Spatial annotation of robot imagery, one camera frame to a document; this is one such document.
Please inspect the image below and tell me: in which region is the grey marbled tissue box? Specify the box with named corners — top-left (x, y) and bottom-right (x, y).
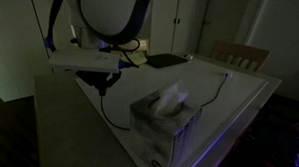
top-left (127, 89), bottom-right (203, 167)

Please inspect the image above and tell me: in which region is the flat black pad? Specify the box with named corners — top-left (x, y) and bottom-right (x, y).
top-left (144, 51), bottom-right (189, 71)

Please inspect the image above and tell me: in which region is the white double door cabinet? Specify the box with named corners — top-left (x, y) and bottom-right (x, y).
top-left (149, 0), bottom-right (208, 58)

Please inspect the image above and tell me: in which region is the large white board mat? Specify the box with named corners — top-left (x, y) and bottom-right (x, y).
top-left (71, 52), bottom-right (270, 167)

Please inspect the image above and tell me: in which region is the yellow folded cloth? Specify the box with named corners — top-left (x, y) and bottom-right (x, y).
top-left (118, 50), bottom-right (149, 66)

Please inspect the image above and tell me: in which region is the wooden slatted chair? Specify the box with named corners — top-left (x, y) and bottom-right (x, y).
top-left (209, 41), bottom-right (271, 74)
top-left (123, 37), bottom-right (150, 57)

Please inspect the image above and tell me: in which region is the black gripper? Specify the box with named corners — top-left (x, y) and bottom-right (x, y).
top-left (74, 70), bottom-right (123, 98)

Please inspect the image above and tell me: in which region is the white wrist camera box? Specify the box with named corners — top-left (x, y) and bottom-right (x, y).
top-left (48, 49), bottom-right (122, 74)

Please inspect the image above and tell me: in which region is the white tissue sheet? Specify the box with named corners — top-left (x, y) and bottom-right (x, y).
top-left (152, 78), bottom-right (190, 119)

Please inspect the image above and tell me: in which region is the thick black arm hose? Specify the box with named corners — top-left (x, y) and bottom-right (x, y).
top-left (44, 0), bottom-right (70, 54)

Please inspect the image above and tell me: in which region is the thin black cable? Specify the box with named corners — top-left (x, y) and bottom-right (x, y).
top-left (98, 69), bottom-right (229, 135)

